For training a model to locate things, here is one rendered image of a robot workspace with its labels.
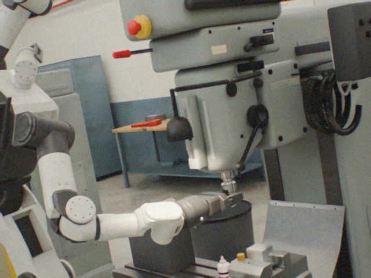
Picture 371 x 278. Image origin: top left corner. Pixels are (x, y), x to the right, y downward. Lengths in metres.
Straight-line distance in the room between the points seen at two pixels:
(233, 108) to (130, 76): 7.24
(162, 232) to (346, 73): 0.68
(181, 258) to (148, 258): 0.13
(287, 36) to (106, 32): 7.46
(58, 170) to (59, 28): 8.81
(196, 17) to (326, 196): 0.82
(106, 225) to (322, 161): 0.80
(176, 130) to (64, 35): 8.78
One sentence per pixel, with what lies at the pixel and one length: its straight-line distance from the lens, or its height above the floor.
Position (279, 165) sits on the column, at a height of 1.22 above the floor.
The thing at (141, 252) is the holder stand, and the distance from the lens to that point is 2.08.
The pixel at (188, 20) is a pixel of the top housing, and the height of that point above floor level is 1.75.
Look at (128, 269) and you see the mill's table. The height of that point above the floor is 0.92.
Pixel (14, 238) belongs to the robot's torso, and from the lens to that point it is 1.90.
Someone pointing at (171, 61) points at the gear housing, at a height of 1.66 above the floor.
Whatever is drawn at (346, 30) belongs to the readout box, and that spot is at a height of 1.65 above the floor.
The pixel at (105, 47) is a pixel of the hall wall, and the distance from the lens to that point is 9.21.
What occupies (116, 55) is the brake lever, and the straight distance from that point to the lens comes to 1.55.
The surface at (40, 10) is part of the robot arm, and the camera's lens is 1.93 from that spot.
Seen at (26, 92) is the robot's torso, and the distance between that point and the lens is 1.76.
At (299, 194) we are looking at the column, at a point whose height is 1.11.
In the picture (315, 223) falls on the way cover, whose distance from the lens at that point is 1.98.
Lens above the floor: 1.65
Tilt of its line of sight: 8 degrees down
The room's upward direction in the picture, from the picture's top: 10 degrees counter-clockwise
